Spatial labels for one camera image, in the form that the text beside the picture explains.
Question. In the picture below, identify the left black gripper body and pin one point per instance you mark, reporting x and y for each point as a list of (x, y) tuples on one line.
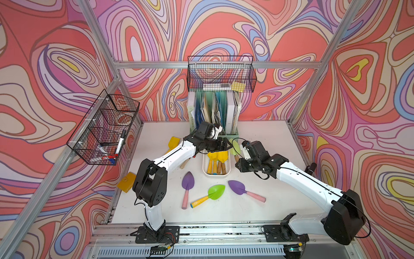
[(211, 145)]

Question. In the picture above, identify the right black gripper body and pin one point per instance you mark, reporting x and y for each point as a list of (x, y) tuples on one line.
[(249, 165)]

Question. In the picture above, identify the yellow shovel wooden handle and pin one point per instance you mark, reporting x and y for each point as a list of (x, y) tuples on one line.
[(223, 157)]

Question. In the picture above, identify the light green trowel wooden handle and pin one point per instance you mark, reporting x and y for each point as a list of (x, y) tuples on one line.
[(235, 150)]

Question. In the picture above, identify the purple trowel pink handle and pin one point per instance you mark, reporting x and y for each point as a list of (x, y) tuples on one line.
[(239, 188), (188, 183)]

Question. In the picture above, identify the green scoop yellow handle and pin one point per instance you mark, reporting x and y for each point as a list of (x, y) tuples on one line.
[(214, 193)]

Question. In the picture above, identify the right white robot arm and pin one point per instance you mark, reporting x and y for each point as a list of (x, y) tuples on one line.
[(342, 216)]

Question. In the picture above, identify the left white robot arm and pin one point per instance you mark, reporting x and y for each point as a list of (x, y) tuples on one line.
[(150, 185)]

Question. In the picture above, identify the white storage tray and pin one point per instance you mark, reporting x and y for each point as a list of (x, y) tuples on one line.
[(206, 162)]

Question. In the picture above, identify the yellow plastic shovel blue cap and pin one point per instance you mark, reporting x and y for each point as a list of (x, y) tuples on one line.
[(173, 143)]

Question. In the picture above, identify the mint green file crate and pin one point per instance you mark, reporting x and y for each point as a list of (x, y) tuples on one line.
[(222, 108)]

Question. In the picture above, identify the black handheld device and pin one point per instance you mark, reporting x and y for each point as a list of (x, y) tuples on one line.
[(310, 169)]

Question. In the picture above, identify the yellow sponge in basket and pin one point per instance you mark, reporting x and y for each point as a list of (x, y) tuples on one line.
[(238, 87)]

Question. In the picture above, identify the black white marker pen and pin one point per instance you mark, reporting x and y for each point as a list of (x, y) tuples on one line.
[(121, 142)]

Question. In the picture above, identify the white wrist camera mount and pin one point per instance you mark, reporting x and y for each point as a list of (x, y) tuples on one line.
[(216, 130)]

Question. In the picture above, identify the red shovel wooden handle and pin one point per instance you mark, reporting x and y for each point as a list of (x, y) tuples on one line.
[(182, 166)]

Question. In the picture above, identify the black wire basket back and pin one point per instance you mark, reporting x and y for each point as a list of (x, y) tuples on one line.
[(215, 73)]

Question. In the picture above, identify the black wire basket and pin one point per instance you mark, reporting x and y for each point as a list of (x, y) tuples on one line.
[(96, 139), (215, 73)]

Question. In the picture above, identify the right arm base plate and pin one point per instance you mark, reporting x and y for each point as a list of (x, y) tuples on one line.
[(282, 232)]

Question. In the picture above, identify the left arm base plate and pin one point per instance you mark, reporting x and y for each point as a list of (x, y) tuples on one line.
[(166, 234)]

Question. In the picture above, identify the black wire basket left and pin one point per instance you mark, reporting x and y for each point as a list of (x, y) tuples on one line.
[(96, 139)]

